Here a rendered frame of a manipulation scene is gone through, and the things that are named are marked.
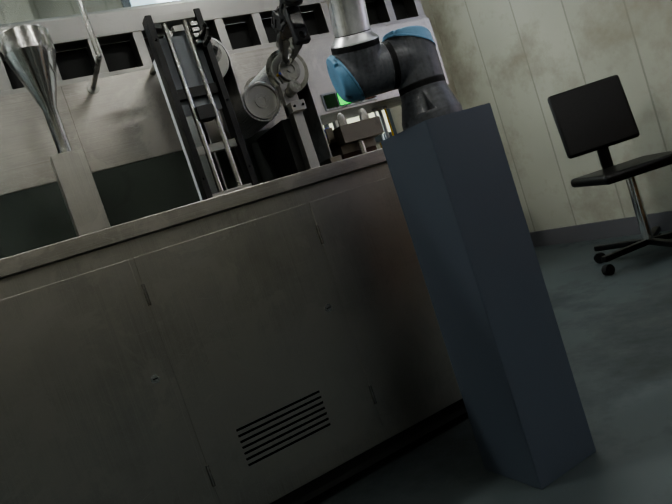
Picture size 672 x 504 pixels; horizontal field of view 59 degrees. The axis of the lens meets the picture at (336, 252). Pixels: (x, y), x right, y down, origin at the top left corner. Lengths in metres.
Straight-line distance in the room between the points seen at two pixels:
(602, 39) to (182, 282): 3.30
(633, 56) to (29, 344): 3.59
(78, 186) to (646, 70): 3.26
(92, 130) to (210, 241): 0.77
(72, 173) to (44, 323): 0.53
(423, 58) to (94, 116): 1.18
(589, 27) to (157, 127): 2.93
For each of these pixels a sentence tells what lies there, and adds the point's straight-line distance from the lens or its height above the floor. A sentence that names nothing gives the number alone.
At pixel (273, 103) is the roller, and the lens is 2.00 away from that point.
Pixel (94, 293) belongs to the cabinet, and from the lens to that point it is 1.53.
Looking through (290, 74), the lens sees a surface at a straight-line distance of 2.03.
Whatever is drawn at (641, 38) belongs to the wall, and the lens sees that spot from 4.12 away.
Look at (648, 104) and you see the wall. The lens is 4.14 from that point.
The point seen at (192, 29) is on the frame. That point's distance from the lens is 1.86.
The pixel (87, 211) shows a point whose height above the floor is 0.99.
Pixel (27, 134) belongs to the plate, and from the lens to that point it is 2.18.
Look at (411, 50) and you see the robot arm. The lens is 1.49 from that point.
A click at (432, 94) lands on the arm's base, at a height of 0.96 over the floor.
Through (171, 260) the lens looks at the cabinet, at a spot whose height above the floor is 0.78.
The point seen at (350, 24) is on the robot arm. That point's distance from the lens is 1.45.
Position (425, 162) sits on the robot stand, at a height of 0.81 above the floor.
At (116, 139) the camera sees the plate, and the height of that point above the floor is 1.23.
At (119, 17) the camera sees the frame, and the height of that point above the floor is 1.63.
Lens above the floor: 0.78
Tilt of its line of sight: 4 degrees down
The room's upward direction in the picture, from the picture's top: 18 degrees counter-clockwise
